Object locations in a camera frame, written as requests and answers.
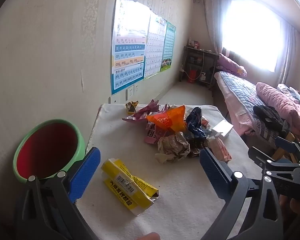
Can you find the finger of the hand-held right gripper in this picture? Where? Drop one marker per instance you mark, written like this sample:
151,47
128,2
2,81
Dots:
265,162
285,143

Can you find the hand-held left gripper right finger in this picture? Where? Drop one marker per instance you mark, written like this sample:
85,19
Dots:
213,172

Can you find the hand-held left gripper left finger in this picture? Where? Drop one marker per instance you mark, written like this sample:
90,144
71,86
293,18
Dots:
86,172

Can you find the pink orange packet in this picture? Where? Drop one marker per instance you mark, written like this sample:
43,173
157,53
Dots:
220,150

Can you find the dark brown wrapper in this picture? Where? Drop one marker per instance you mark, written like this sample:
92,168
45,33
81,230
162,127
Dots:
196,147

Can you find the crushed yellow medicine box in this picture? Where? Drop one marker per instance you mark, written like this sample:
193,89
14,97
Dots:
127,185

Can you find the small white box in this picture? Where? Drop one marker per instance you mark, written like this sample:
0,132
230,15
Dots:
222,128

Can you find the green bin with red inside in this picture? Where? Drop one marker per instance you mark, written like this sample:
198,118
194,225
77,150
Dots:
47,150

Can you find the brown paper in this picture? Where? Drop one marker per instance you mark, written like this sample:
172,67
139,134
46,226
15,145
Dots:
173,147

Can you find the blue wrapper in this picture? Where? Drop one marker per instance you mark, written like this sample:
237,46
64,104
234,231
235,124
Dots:
196,122

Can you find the orange plastic wrapper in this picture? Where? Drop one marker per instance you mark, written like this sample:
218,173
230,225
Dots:
167,120

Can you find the pink plastic bag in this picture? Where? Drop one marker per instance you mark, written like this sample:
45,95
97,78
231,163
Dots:
151,132

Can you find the magenta snack bag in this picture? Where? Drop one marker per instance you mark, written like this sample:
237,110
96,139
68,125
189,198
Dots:
140,113

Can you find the small yellow black wrapper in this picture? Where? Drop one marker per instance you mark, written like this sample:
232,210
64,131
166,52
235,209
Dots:
132,106

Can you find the person's right hand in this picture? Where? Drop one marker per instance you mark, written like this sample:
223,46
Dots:
295,210

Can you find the person's left hand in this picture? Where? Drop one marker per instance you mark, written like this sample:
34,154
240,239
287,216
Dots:
147,237

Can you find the black clothing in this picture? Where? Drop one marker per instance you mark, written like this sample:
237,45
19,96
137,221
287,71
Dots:
270,116

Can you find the pink quilt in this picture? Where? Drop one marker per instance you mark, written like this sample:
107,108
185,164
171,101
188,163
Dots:
282,105

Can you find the white towel table cover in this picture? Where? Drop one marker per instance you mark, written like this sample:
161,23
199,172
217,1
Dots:
180,200

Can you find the bed with plaid sheet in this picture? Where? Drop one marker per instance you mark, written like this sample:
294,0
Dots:
242,100

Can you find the purple pillow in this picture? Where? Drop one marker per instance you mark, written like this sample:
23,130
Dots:
231,63

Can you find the red bucket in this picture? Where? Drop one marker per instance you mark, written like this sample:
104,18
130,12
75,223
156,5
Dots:
192,76

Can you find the dark metal shelf rack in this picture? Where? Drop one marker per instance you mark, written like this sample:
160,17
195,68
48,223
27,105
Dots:
201,65

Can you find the bright window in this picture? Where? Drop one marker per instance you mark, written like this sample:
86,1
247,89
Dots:
252,30

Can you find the sheer curtain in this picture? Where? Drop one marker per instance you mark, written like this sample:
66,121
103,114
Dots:
215,17

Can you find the white wall socket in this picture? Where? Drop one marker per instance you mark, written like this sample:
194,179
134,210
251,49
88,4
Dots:
133,92

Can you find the blue letter wall poster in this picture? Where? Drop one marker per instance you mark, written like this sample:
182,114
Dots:
128,47

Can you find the green chart wall poster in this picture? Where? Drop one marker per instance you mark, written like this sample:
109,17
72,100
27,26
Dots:
168,47

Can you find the white chart wall poster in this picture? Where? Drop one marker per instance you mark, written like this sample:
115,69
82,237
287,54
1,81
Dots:
155,47

